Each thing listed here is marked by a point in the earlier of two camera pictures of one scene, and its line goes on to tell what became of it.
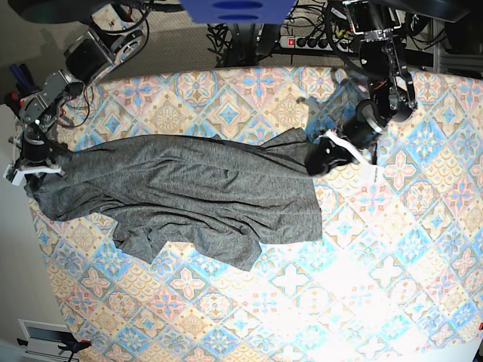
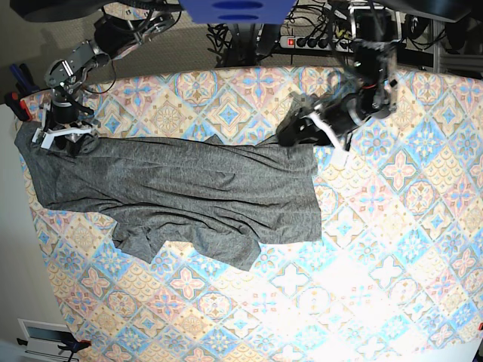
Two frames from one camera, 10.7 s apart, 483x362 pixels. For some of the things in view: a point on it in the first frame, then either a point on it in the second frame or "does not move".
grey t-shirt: (223, 197) does not move
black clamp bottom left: (74, 345) does not move
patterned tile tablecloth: (396, 276) does not move
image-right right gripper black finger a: (324, 154) to (295, 129)
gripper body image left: (33, 164) to (62, 125)
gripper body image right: (362, 127) to (310, 121)
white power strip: (322, 43) does not move
